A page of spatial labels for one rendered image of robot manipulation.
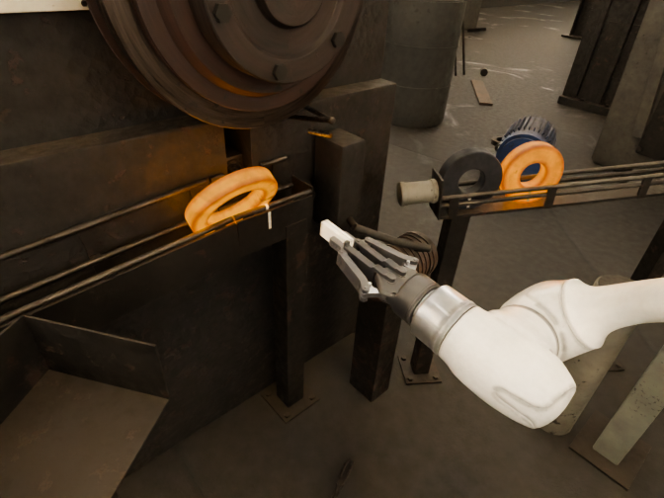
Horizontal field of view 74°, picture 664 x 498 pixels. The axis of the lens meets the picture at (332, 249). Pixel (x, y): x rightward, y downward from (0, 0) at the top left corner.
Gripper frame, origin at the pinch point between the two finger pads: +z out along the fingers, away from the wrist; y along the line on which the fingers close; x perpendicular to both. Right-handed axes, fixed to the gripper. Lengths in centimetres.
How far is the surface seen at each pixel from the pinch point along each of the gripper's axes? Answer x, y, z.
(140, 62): 24.8, -20.5, 22.4
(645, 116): -35, 269, 18
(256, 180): 5.4, -6.2, 15.2
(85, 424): -14.0, -43.9, 0.4
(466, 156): 2.4, 43.9, 3.9
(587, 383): -47, 59, -42
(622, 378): -70, 98, -49
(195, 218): -0.9, -16.8, 18.6
